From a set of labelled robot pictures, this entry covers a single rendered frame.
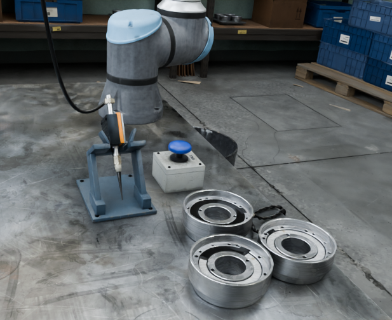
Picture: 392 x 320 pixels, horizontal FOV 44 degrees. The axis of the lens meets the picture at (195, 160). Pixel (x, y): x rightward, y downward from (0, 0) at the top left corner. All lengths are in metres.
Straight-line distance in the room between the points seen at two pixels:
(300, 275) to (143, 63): 0.61
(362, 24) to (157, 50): 3.61
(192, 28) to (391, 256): 1.52
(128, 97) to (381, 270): 1.46
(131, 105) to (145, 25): 0.18
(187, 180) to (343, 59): 4.00
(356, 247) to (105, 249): 1.74
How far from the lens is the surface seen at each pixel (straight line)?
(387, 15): 4.43
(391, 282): 2.16
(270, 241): 0.68
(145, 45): 1.06
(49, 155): 0.94
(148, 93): 1.09
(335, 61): 4.81
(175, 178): 0.81
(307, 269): 0.64
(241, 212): 0.73
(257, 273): 0.62
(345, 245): 2.29
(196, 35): 1.16
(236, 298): 0.59
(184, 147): 0.81
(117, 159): 0.75
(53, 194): 0.81
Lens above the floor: 1.20
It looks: 25 degrees down
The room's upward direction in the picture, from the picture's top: 6 degrees clockwise
